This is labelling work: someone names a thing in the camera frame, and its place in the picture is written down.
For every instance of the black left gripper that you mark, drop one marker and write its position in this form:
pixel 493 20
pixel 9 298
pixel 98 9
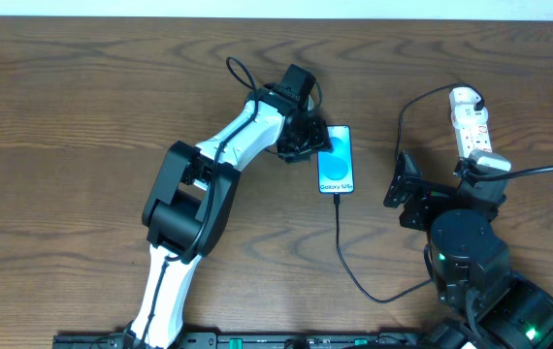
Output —
pixel 307 142

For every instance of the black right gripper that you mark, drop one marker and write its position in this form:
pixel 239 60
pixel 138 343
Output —
pixel 415 192

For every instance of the blue screen smartphone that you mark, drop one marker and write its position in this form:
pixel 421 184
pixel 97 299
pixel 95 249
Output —
pixel 335 166

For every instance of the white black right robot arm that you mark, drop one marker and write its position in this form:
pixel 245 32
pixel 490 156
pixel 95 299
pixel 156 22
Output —
pixel 468 263

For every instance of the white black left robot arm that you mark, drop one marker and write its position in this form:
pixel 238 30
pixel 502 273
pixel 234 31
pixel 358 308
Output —
pixel 190 201

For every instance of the white power strip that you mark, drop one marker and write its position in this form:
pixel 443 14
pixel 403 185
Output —
pixel 472 137

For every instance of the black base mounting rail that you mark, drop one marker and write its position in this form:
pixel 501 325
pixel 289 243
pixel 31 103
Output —
pixel 198 340

